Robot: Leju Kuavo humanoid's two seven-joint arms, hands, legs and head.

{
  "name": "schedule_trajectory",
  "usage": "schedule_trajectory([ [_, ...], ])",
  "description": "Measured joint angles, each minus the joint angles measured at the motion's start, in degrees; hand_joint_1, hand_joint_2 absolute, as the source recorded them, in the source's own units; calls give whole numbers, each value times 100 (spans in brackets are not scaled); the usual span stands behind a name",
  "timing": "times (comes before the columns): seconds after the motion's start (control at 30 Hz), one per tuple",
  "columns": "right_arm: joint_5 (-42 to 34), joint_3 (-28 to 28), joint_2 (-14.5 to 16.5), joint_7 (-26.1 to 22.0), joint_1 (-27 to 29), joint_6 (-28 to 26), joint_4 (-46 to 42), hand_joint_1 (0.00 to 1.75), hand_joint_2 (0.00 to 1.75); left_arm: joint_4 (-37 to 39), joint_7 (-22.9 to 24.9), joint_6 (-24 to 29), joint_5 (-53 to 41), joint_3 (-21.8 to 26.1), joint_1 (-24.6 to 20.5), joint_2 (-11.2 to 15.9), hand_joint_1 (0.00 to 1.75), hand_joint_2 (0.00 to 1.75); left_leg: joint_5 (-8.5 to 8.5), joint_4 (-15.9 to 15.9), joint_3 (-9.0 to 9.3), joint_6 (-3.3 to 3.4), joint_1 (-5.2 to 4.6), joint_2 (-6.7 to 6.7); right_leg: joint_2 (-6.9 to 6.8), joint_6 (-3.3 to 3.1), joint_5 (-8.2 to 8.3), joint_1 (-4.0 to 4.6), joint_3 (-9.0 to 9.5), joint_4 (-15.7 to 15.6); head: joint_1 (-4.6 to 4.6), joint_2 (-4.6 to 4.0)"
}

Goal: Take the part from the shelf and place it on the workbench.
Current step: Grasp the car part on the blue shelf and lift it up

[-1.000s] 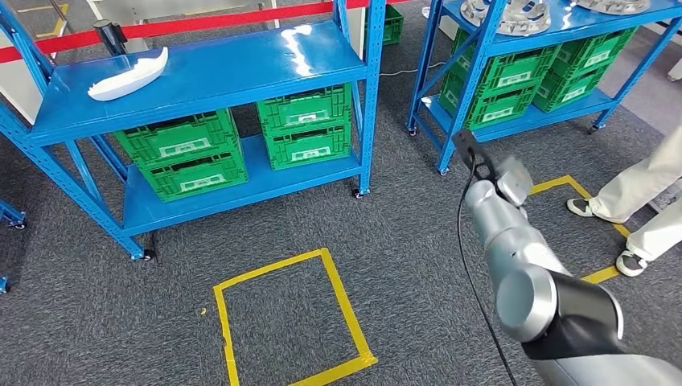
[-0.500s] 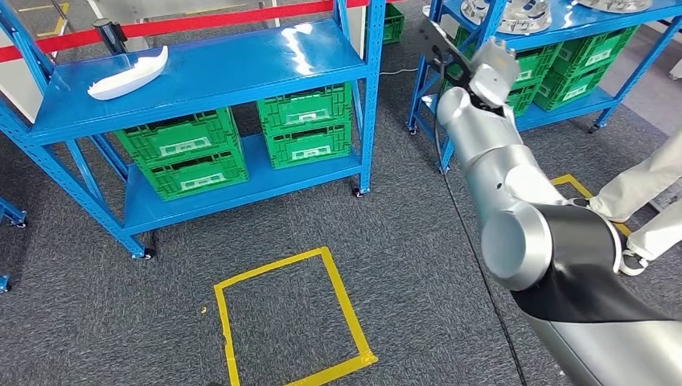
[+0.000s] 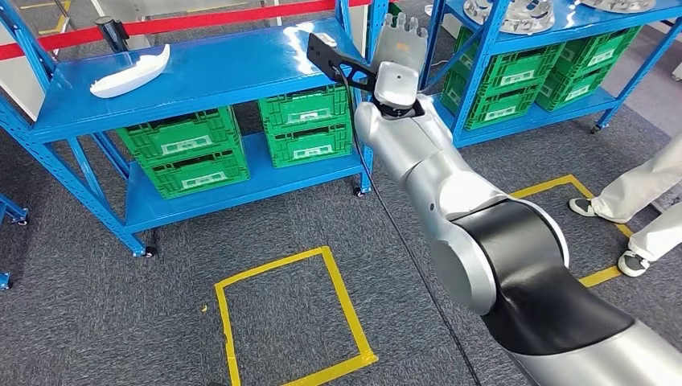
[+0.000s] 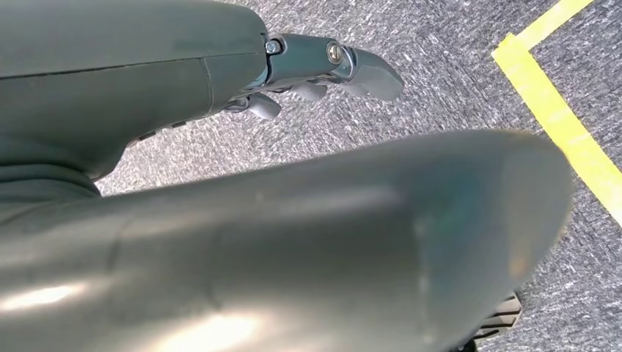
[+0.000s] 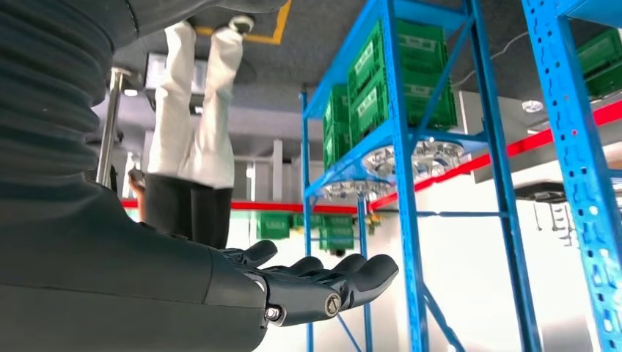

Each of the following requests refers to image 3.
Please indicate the white desk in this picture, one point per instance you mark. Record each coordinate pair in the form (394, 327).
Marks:
(16, 90)
(359, 26)

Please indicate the black camera bracket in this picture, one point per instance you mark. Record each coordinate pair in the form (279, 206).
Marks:
(325, 53)

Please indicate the blue metal shelf rack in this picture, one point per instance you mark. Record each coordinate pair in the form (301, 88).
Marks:
(586, 21)
(10, 208)
(213, 69)

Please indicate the person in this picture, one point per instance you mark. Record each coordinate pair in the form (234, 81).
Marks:
(639, 186)

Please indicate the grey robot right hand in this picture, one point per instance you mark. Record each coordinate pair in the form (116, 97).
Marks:
(399, 45)

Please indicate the silver black robot right arm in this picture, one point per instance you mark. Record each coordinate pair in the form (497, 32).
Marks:
(533, 277)

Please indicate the silver wheel hubcap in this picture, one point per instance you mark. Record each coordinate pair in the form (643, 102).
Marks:
(618, 5)
(527, 18)

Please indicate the yellow floor tape square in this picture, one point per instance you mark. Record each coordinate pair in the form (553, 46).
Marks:
(543, 186)
(269, 267)

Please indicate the red barrier belt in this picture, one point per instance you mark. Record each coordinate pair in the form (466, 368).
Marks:
(160, 25)

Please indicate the white plastic shell part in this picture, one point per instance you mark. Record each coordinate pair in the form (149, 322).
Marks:
(128, 77)

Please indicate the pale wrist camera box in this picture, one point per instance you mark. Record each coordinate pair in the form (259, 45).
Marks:
(397, 82)

